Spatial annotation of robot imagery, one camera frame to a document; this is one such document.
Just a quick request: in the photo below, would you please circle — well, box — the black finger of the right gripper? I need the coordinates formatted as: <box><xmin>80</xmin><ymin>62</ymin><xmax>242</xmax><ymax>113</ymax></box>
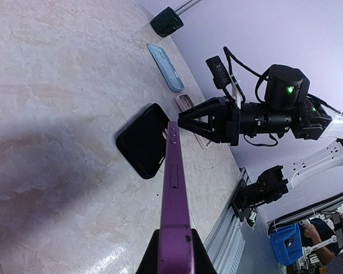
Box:
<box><xmin>178</xmin><ymin>97</ymin><xmax>225</xmax><ymax>126</ymax></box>

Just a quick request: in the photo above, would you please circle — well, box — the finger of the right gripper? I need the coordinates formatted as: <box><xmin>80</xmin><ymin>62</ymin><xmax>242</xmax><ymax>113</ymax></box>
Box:
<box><xmin>185</xmin><ymin>125</ymin><xmax>225</xmax><ymax>143</ymax></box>

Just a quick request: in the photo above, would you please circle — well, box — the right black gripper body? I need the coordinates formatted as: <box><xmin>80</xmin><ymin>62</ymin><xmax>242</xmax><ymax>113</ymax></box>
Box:
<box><xmin>222</xmin><ymin>64</ymin><xmax>310</xmax><ymax>146</ymax></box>

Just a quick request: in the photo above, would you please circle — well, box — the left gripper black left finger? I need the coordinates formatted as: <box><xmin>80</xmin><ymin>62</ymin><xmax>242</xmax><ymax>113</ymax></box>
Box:
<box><xmin>135</xmin><ymin>229</ymin><xmax>160</xmax><ymax>274</ymax></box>

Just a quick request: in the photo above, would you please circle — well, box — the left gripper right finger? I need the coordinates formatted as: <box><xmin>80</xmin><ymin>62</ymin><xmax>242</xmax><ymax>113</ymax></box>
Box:
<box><xmin>192</xmin><ymin>228</ymin><xmax>217</xmax><ymax>274</ymax></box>

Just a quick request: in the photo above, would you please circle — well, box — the purple smartphone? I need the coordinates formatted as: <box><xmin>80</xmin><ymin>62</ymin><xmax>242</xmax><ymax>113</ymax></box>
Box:
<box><xmin>158</xmin><ymin>121</ymin><xmax>194</xmax><ymax>273</ymax></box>

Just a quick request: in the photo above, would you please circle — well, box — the black phone case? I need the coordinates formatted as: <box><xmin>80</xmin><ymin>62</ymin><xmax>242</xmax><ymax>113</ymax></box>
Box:
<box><xmin>115</xmin><ymin>103</ymin><xmax>170</xmax><ymax>179</ymax></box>

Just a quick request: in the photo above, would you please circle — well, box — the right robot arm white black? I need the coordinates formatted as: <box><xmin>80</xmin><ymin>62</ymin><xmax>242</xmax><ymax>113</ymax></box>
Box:
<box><xmin>178</xmin><ymin>65</ymin><xmax>343</xmax><ymax>208</ymax></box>

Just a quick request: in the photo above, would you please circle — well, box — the pink phone case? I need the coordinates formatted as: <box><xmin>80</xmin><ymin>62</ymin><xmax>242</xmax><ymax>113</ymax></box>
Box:
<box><xmin>175</xmin><ymin>93</ymin><xmax>212</xmax><ymax>150</ymax></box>

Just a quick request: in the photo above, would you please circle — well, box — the light blue phone case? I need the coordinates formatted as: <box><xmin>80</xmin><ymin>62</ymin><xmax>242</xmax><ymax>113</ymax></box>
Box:
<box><xmin>147</xmin><ymin>43</ymin><xmax>185</xmax><ymax>92</ymax></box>

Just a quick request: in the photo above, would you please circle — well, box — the blue plastic bin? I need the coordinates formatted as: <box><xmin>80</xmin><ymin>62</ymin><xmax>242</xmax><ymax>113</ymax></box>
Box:
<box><xmin>270</xmin><ymin>223</ymin><xmax>303</xmax><ymax>266</ymax></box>

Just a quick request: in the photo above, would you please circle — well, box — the dark green cup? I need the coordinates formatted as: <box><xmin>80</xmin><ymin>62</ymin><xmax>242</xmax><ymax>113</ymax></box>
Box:
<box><xmin>150</xmin><ymin>6</ymin><xmax>184</xmax><ymax>38</ymax></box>

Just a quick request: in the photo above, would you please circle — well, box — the person in background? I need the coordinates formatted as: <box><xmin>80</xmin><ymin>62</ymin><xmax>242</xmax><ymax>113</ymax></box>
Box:
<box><xmin>300</xmin><ymin>213</ymin><xmax>343</xmax><ymax>265</ymax></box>

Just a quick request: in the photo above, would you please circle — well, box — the front aluminium rail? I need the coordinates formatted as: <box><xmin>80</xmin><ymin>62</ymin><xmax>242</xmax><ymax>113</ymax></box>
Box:
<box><xmin>204</xmin><ymin>168</ymin><xmax>249</xmax><ymax>273</ymax></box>

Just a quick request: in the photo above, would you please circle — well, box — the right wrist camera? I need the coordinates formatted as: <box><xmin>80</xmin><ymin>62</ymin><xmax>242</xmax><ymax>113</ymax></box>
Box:
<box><xmin>206</xmin><ymin>55</ymin><xmax>232</xmax><ymax>90</ymax></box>

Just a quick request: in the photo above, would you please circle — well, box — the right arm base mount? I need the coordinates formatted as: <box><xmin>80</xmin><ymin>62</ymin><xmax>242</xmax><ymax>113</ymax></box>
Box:
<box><xmin>230</xmin><ymin>179</ymin><xmax>261</xmax><ymax>222</ymax></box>

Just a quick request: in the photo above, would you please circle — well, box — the right aluminium frame post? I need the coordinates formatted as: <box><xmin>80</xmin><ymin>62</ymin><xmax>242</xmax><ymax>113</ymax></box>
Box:
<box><xmin>174</xmin><ymin>0</ymin><xmax>203</xmax><ymax>15</ymax></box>

